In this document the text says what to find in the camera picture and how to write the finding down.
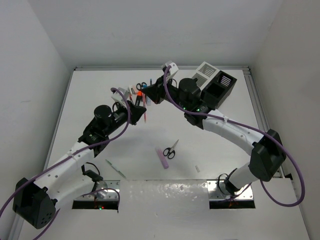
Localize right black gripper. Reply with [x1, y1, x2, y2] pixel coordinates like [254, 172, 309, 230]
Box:
[142, 74, 189, 111]

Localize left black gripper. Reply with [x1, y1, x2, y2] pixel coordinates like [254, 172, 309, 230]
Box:
[103, 99, 146, 136]

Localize red pen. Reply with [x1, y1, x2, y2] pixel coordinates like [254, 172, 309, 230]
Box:
[142, 93, 147, 123]

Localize green pen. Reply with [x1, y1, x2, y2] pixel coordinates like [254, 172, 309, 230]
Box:
[105, 159, 127, 180]

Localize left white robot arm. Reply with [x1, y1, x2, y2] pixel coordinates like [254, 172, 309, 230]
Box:
[12, 101, 147, 229]

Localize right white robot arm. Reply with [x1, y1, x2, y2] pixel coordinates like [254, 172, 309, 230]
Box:
[140, 72, 287, 196]

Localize light blue highlighter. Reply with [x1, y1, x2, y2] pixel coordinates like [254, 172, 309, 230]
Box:
[146, 97, 151, 106]

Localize orange capped black marker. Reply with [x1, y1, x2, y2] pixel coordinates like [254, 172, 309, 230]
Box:
[135, 90, 143, 106]

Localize white slatted container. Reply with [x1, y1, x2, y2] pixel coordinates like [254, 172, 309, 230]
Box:
[191, 61, 219, 90]

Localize purple highlighter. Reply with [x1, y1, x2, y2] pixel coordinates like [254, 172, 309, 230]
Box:
[155, 147, 169, 169]

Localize black slatted container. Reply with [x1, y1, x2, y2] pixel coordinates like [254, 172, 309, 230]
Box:
[200, 71, 237, 110]

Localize blue handled scissors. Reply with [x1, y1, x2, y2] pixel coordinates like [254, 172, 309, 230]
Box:
[136, 82, 148, 91]

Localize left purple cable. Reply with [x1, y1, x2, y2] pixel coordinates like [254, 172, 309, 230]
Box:
[0, 87, 133, 240]

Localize purple cable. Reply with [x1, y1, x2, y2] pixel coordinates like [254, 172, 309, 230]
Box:
[163, 65, 305, 207]
[0, 87, 133, 240]

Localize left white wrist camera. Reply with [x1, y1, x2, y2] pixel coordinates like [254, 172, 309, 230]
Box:
[111, 87, 130, 108]

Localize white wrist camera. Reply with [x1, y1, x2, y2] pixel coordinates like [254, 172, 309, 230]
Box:
[161, 60, 179, 80]
[111, 87, 130, 108]

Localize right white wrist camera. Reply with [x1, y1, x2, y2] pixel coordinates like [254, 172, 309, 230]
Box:
[161, 60, 179, 80]

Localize black handled scissors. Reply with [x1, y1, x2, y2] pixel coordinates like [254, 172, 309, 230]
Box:
[162, 139, 179, 160]

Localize black base cable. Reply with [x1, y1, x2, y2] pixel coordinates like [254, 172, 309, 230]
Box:
[81, 162, 104, 183]

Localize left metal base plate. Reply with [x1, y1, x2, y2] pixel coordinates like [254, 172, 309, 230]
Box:
[75, 180, 121, 202]

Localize metal base plate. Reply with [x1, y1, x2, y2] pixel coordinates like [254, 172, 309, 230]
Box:
[75, 180, 121, 202]
[206, 179, 254, 202]

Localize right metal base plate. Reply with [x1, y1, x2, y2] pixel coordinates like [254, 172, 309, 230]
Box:
[206, 179, 254, 202]

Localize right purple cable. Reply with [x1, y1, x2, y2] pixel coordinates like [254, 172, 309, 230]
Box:
[163, 65, 305, 207]

